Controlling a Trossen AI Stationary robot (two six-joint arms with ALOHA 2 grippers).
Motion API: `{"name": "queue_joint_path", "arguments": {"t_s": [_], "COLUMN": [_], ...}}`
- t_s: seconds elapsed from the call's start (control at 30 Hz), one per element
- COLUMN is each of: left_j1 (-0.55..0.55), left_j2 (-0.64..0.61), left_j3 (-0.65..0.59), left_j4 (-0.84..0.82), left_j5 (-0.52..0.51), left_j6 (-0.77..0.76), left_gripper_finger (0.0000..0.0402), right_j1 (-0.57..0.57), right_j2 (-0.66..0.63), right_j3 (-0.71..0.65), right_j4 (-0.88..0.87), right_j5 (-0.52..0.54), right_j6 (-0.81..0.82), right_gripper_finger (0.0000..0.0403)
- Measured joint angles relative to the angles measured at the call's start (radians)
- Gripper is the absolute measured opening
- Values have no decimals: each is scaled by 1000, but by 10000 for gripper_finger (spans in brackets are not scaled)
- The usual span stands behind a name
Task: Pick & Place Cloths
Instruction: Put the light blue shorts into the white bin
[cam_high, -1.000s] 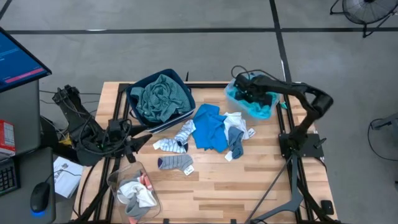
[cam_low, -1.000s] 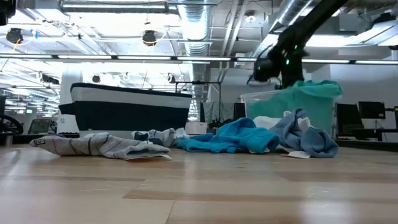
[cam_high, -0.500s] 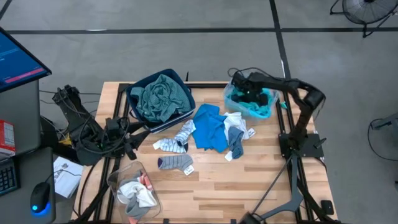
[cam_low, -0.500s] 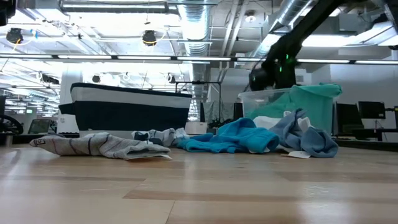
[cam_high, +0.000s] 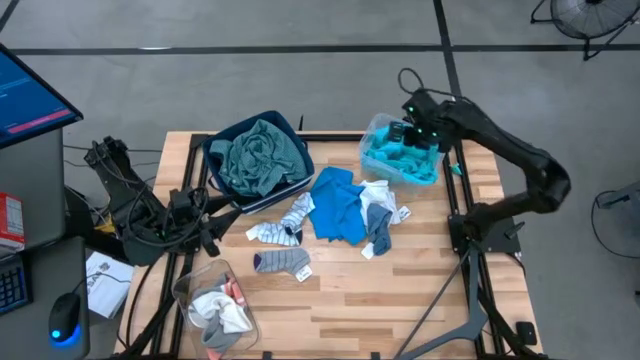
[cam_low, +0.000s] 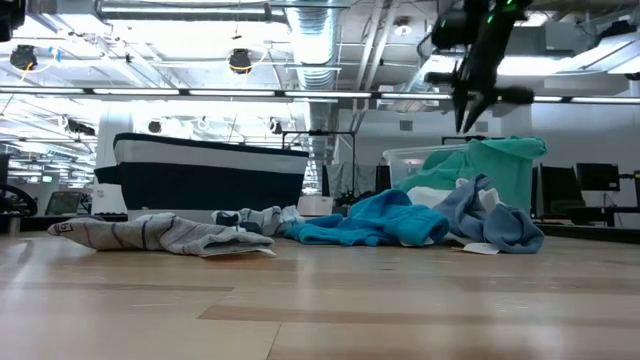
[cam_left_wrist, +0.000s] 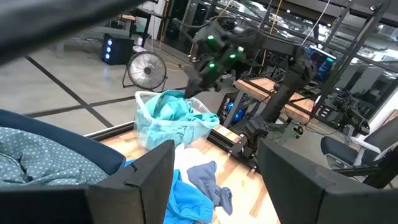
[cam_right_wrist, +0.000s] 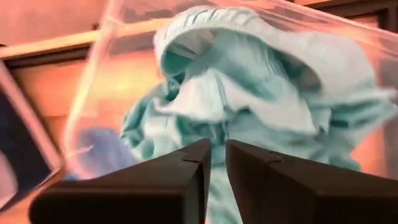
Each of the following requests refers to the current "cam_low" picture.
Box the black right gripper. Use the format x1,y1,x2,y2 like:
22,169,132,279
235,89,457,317
424,29,535,134

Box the teal dotted shirt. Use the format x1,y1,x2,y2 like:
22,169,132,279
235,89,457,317
397,135,549,214

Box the bright blue towel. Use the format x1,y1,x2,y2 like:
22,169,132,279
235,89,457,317
284,188,451,248

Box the pale striped sock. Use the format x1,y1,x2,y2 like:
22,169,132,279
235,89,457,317
212,204,306,237

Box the grey striped shirt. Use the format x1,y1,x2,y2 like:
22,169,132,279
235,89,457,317
47,212,277,259

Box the clear plastic bin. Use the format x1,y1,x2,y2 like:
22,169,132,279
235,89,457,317
382,142,471,191

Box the white cloth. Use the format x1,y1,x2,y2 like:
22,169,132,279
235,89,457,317
407,177,501,211

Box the black monitor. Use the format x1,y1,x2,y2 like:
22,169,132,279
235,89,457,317
538,164,586,217
575,162,621,192

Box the blue-grey cloth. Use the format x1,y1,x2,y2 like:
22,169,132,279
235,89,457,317
432,174,546,256

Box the green potted plant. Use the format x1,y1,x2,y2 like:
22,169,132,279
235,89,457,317
333,189,376,216

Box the white box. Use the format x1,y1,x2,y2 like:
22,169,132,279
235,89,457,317
297,194,335,217

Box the ceiling light strip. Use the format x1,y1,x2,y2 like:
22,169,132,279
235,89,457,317
0,87,640,105

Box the grey ceiling pipe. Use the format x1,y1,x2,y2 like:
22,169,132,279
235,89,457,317
94,0,289,24

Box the small dark monitor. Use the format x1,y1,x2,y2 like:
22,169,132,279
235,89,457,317
44,191,82,216

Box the black wheel-shaped object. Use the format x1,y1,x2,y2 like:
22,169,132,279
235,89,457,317
0,183,39,217

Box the low black stand frame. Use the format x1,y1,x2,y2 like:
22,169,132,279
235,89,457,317
441,134,506,147

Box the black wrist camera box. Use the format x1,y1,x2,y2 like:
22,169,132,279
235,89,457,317
430,8,482,50

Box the silver ventilation duct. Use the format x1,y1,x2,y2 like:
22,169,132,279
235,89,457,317
287,0,342,161

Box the black ceiling cable reel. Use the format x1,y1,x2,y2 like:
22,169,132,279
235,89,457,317
228,48,253,75
9,44,39,71

